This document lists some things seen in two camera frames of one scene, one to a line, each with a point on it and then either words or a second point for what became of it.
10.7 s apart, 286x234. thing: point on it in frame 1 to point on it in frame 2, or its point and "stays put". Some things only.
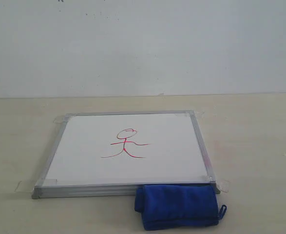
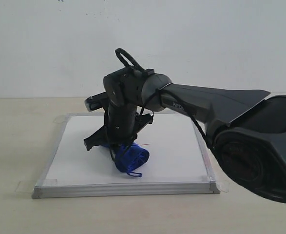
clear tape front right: [222, 185] stays put
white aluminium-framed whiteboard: [110, 154] stays put
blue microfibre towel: [174, 205] to [128, 157]
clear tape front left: [28, 185] stays put
